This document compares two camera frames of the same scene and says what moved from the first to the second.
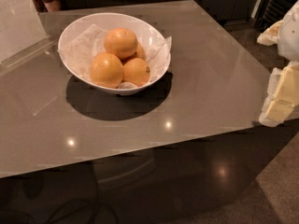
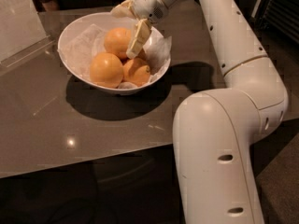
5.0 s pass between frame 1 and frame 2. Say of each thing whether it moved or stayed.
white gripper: moved
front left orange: stayed
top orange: stayed
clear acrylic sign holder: stayed
